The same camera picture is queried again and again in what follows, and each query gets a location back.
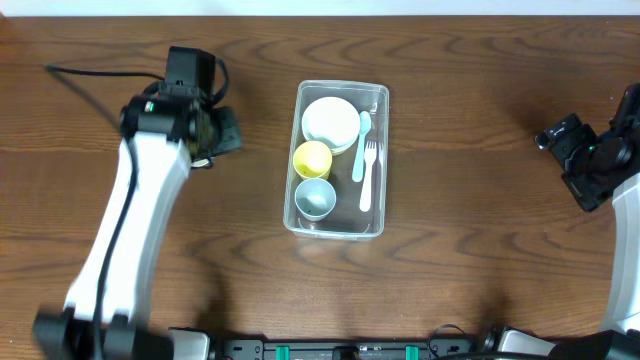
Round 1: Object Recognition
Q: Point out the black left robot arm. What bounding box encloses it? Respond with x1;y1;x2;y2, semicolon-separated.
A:
33;85;242;359

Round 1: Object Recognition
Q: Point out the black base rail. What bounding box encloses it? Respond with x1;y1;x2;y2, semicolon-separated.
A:
167;327;501;360

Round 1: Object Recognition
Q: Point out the grey plastic cup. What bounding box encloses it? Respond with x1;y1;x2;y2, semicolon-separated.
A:
294;178;337;222

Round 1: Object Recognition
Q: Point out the pink plastic fork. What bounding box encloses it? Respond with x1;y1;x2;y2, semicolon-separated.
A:
359;141;378;212

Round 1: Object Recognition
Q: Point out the yellow plastic bowl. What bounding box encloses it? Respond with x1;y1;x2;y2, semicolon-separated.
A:
331;140;357;156

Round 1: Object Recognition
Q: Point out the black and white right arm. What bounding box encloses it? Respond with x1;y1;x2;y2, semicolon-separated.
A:
479;114;639;360

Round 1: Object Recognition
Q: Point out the yellow plastic cup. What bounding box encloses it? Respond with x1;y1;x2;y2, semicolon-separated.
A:
293;141;333;180

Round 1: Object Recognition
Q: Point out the white plastic cup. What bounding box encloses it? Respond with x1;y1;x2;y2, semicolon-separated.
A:
191;158;215;169

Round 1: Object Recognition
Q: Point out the mint green plastic spoon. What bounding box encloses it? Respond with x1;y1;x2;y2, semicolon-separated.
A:
352;111;372;182

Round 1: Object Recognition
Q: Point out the clear plastic storage container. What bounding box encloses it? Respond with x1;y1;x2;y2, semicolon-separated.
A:
283;80;390;241

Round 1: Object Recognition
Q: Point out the white plastic bowl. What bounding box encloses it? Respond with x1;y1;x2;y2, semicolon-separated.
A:
301;97;360;150

